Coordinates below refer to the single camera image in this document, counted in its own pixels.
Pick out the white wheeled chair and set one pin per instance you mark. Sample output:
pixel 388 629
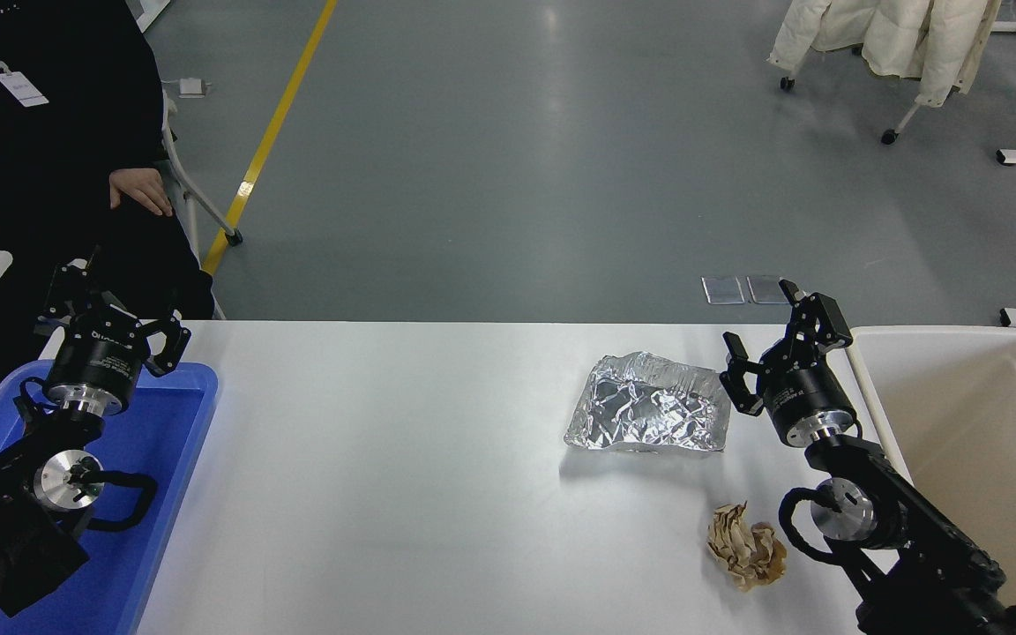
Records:
pixel 889 136

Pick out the person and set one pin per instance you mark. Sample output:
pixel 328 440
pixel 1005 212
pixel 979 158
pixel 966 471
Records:
pixel 49 150

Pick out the foil tray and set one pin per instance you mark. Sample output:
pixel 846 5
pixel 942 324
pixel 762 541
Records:
pixel 649 406

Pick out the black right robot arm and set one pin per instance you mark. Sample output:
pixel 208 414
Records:
pixel 922 547

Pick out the person's left hand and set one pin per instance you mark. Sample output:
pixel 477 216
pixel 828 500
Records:
pixel 138 187

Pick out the white power adapter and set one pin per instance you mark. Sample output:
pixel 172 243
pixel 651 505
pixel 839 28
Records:
pixel 193 87

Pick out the tan paper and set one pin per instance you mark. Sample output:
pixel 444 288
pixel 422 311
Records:
pixel 746 551

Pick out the cream puffy jacket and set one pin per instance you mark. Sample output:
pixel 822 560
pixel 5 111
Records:
pixel 896 35

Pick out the white slanted table leg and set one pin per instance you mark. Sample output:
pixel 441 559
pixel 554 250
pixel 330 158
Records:
pixel 153 13

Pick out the large pale bin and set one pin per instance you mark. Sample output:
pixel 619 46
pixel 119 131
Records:
pixel 984 423

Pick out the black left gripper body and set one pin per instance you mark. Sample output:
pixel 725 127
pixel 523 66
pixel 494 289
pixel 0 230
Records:
pixel 98 366

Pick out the white name badge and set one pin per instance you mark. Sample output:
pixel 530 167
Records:
pixel 23 90

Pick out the silver floor plate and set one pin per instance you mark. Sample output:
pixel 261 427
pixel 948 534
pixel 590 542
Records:
pixel 764 290
pixel 723 290

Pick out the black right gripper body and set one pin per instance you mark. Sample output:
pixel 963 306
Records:
pixel 808 392

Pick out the blue plastic tray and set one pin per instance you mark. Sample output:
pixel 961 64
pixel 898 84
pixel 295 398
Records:
pixel 164 441

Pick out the grey wheeled chair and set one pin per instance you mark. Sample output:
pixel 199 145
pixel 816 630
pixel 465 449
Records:
pixel 234 236

